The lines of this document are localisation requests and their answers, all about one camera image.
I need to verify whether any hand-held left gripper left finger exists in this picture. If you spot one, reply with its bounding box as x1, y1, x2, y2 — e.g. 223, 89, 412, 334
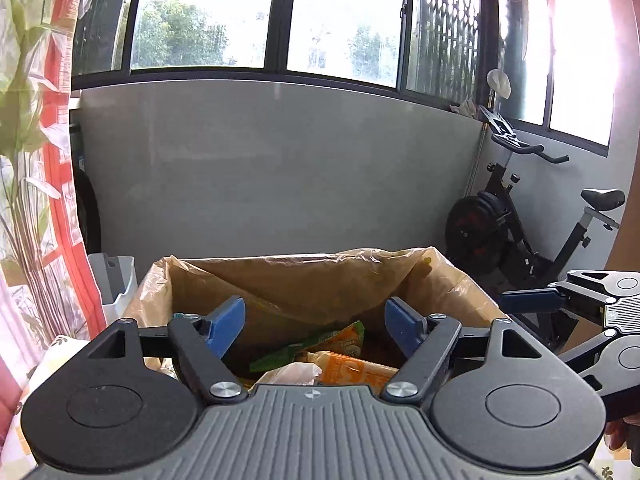
87, 296, 249, 405

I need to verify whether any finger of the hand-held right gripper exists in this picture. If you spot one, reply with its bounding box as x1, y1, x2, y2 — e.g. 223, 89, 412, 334
500, 270, 623, 328
556, 330, 623, 392

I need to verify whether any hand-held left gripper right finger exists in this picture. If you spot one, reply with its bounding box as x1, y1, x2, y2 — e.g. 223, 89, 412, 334
382, 296, 543, 405

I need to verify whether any green snack packet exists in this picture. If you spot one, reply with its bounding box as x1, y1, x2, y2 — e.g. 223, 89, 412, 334
249, 321, 366, 373

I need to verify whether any clear cracker packet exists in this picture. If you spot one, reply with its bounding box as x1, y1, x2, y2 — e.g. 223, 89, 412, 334
250, 362, 323, 389

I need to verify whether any brown cardboard box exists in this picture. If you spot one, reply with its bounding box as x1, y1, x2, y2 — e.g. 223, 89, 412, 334
122, 246, 511, 391

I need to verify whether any person's right hand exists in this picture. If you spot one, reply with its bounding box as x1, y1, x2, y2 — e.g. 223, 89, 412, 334
604, 417, 640, 461

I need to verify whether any orange biscuit pack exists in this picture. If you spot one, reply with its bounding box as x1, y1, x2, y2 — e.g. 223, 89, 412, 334
305, 350, 401, 393

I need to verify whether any black exercise bike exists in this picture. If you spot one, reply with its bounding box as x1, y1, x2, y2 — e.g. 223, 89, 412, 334
445, 105, 626, 351

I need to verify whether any white plastic bin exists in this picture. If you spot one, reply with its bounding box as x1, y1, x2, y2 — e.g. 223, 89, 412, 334
87, 252, 138, 326

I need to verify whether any floral checkered tablecloth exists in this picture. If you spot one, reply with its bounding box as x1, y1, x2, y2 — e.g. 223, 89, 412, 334
0, 335, 640, 480

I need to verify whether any grey washing machine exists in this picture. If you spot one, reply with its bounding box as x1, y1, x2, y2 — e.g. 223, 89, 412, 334
70, 122, 103, 256

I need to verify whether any white hanging cloth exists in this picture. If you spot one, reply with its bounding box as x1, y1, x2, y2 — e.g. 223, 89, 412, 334
487, 69, 512, 101

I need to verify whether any dark-framed window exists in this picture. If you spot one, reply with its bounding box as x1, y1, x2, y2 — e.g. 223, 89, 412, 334
72, 0, 621, 156

